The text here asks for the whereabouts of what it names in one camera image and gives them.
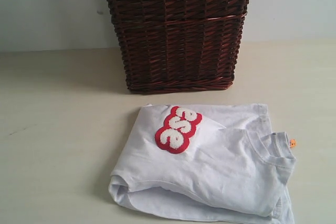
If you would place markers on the white t-shirt with red lettering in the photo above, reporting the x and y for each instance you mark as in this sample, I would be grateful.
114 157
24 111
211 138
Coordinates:
205 163

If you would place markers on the dark brown wicker basket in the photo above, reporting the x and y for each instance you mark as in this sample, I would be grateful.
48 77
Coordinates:
178 45

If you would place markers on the orange garment tag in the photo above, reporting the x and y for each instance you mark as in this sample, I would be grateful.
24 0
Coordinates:
292 143

